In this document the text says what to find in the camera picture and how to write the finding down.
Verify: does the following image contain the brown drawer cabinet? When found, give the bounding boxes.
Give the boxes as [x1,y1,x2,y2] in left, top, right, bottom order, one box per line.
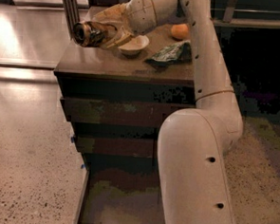
[43,3,216,224]

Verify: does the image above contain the middle drawer front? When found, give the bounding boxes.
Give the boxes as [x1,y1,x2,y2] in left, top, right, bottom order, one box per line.
[73,136,158,158]

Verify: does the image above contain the orange fruit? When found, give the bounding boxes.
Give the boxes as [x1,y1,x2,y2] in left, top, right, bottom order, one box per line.
[171,24,189,41]

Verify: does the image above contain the dark orange soda can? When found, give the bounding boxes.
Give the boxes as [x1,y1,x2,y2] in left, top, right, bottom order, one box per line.
[72,21,118,47]

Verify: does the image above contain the open bottom drawer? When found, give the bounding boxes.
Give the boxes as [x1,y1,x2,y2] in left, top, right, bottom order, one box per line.
[73,168,165,224]

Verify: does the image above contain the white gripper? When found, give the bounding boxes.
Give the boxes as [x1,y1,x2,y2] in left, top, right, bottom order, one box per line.
[93,0,157,49]

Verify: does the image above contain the top drawer front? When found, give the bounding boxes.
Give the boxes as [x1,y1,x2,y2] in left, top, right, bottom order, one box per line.
[61,97,191,128]

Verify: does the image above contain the white paper bowl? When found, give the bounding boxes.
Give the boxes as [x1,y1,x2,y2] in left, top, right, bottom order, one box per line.
[119,35,150,56]

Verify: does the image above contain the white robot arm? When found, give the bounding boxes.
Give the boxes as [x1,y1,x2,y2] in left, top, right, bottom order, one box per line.
[94,0,243,224]

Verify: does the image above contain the green chip bag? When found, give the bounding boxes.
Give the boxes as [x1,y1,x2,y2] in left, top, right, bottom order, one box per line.
[145,40,192,67]

